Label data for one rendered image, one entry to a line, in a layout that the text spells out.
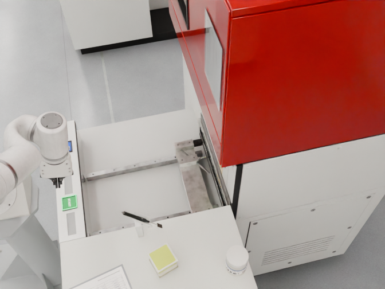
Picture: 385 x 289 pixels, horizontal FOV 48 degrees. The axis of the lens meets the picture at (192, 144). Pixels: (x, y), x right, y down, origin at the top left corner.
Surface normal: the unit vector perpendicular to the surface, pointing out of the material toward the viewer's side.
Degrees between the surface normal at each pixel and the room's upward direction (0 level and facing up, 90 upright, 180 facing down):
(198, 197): 0
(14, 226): 0
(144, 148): 0
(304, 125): 90
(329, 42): 90
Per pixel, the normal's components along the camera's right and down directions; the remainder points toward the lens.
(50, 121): 0.18, -0.62
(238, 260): -0.02, -0.59
